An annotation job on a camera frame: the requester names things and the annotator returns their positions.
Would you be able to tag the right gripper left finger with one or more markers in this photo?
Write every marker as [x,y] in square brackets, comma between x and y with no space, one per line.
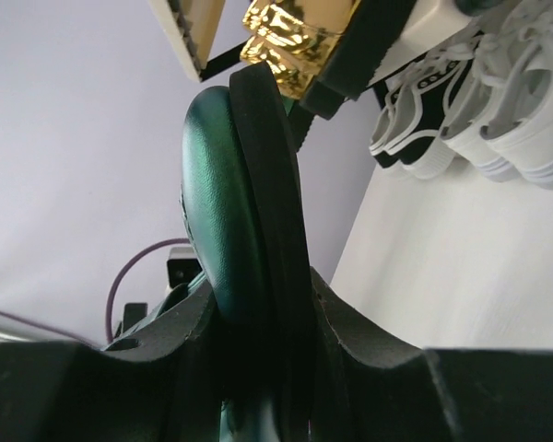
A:
[157,384]

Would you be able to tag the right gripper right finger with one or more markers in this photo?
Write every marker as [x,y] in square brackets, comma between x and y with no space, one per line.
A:
[372,386]

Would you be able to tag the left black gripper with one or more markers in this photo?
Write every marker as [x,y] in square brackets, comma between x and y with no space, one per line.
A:
[152,317]

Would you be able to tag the green pointed shoe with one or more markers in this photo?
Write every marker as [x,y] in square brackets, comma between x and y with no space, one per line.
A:
[475,8]
[242,210]

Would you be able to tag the black white sneaker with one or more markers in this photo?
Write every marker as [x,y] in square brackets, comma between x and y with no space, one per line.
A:
[432,91]
[399,117]

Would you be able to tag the white sneaker one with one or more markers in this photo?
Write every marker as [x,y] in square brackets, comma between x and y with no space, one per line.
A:
[521,130]
[482,91]

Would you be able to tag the gold loafer one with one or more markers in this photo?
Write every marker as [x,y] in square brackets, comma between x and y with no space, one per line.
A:
[300,35]
[302,91]

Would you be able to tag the beige black-framed shoe shelf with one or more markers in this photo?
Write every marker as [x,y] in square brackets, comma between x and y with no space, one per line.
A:
[401,32]

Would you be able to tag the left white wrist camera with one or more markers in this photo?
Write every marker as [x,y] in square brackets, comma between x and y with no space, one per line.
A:
[182,266]

